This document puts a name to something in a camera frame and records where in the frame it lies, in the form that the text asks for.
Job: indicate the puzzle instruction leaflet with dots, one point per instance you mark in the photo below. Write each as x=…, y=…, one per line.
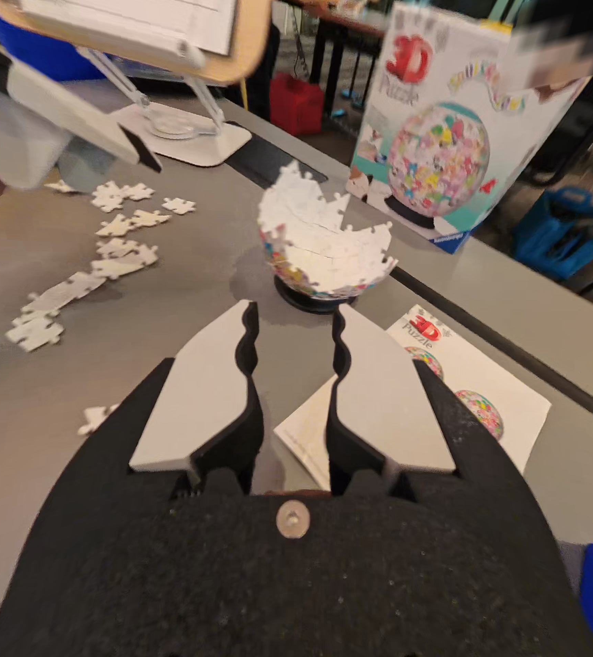
x=460, y=369

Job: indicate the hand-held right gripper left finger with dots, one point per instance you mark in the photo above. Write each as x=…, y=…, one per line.
x=199, y=400

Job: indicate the wooden clipboard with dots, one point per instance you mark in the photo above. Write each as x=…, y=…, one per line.
x=245, y=56

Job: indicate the printed paper sheet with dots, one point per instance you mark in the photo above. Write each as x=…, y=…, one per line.
x=147, y=20

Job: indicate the red plastic box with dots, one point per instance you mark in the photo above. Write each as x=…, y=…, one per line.
x=296, y=105

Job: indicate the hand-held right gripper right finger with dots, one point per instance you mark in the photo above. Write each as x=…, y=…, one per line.
x=389, y=410

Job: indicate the black round ball stand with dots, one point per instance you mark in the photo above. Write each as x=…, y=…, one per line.
x=312, y=303

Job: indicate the wooden table black legs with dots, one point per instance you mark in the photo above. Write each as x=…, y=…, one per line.
x=348, y=18

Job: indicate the white puzzle pieces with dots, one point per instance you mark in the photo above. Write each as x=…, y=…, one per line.
x=117, y=256

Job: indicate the colourful puzzle ball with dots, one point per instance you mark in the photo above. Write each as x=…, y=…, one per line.
x=317, y=241

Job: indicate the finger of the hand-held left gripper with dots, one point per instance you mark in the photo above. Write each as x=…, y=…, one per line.
x=71, y=110

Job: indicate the white puzzle box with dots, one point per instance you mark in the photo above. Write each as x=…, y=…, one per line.
x=430, y=128

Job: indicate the blue tote bag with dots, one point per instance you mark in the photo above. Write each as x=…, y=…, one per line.
x=563, y=236

